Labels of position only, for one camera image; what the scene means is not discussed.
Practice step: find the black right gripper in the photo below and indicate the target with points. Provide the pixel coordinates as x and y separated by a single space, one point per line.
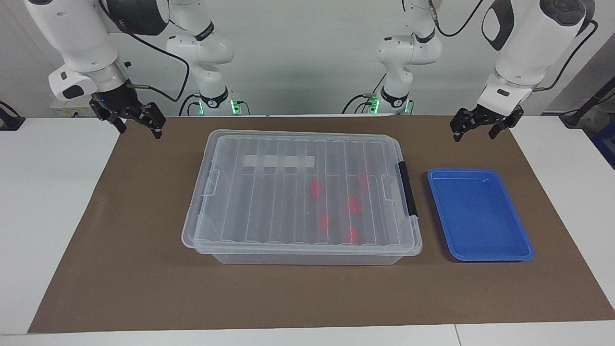
115 103

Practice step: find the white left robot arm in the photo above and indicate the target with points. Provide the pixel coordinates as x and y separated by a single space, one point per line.
528 43

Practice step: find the black stand pole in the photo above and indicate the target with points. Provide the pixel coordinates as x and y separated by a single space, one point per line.
593 100

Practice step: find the brown table mat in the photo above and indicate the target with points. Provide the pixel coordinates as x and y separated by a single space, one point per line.
144 288

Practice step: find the blue plastic tray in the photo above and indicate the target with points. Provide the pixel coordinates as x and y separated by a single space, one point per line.
480 216

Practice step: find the clear plastic storage box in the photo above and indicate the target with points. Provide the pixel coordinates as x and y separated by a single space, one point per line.
307 259

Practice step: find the white wall socket box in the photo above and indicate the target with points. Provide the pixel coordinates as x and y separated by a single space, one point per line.
67 111

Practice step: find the red block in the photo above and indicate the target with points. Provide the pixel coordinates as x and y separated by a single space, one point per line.
365 179
351 235
325 223
314 189
354 204

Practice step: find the blue crate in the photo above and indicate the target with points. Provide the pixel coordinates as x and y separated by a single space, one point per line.
606 144

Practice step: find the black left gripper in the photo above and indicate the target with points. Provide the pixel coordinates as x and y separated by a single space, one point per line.
490 117

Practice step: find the black clamp foot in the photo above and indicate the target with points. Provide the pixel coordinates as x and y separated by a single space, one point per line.
10 121

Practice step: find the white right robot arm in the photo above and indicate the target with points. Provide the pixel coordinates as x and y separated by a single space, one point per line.
72 33

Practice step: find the clear ribbed plastic lid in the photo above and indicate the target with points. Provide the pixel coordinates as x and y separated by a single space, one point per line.
269 192

